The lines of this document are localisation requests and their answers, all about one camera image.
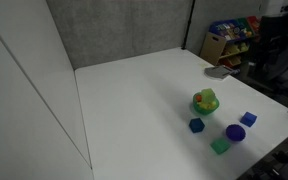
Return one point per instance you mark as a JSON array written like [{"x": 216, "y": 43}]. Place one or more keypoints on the yellow-green block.
[{"x": 208, "y": 95}]

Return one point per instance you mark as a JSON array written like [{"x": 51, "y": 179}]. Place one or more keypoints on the green bowl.
[{"x": 197, "y": 108}]

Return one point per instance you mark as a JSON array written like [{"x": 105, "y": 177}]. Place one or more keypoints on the dark blue block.
[{"x": 196, "y": 125}]

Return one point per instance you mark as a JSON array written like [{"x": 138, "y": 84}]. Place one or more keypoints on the green block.
[{"x": 220, "y": 145}]

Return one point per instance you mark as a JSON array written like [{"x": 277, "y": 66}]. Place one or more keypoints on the bright blue block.
[{"x": 248, "y": 119}]

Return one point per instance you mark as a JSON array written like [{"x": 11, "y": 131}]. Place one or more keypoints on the orange toy piece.
[{"x": 198, "y": 98}]

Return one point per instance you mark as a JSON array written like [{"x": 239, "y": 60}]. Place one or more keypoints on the yellow toy piece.
[{"x": 206, "y": 106}]

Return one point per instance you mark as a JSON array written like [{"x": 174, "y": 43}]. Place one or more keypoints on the grey folded cloth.
[{"x": 218, "y": 72}]

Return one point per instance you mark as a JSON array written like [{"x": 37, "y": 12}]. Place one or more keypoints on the black vertical pole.
[{"x": 187, "y": 26}]

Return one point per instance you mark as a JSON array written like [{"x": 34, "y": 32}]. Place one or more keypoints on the wooden toy shelf with bins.
[{"x": 230, "y": 40}]

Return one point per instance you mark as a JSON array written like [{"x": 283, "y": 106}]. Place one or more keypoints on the purple ball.
[{"x": 235, "y": 132}]

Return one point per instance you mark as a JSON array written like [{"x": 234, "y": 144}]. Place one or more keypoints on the dark office chair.
[{"x": 280, "y": 53}]

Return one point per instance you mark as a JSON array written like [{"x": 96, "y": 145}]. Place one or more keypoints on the black equipment under table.
[{"x": 280, "y": 163}]

